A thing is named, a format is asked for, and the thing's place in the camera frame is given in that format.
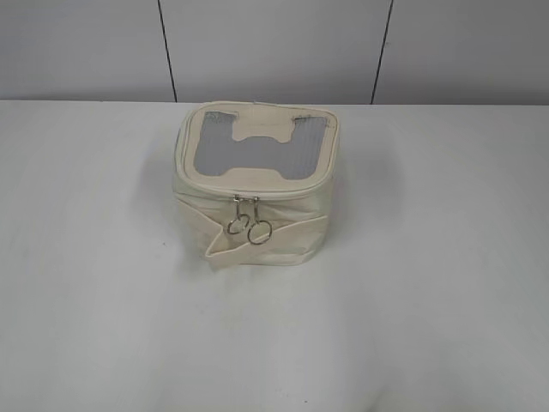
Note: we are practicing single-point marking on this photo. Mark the cream bag with silver lid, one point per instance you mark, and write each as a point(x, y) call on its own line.
point(255, 180)

